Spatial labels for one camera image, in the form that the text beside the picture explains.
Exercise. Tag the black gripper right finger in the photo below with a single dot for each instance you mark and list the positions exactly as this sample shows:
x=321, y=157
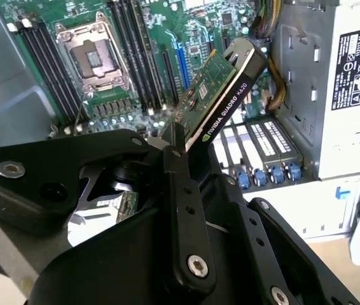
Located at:
x=262, y=241

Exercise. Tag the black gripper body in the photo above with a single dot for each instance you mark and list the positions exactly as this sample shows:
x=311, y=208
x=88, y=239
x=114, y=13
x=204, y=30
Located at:
x=119, y=270

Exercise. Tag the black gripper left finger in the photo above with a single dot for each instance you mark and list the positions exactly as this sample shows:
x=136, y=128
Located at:
x=40, y=165

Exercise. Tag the green graphics card black shroud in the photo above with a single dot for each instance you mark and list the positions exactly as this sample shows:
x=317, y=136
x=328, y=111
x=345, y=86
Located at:
x=227, y=108

